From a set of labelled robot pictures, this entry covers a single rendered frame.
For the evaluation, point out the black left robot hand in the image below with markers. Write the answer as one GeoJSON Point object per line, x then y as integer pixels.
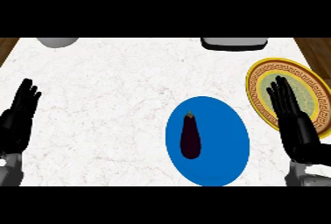
{"type": "Point", "coordinates": [16, 122]}

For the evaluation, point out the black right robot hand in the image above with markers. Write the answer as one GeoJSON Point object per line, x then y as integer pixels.
{"type": "Point", "coordinates": [297, 131]}

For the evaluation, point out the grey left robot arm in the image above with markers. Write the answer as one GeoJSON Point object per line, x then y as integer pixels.
{"type": "Point", "coordinates": [11, 170]}

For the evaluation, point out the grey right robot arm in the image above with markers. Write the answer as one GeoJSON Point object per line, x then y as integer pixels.
{"type": "Point", "coordinates": [306, 175]}

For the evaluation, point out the yellow patterned round plate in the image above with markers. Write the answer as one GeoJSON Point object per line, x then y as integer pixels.
{"type": "Point", "coordinates": [318, 90]}

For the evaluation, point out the blue oval plate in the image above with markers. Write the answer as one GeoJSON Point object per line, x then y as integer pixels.
{"type": "Point", "coordinates": [207, 141]}

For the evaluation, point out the dark purple eggplant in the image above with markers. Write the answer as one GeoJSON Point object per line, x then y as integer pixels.
{"type": "Point", "coordinates": [191, 140]}

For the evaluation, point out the grey rounded object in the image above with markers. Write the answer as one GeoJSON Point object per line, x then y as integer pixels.
{"type": "Point", "coordinates": [56, 42]}

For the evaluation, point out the grey black-rimmed appliance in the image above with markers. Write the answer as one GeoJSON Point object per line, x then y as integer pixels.
{"type": "Point", "coordinates": [234, 43]}

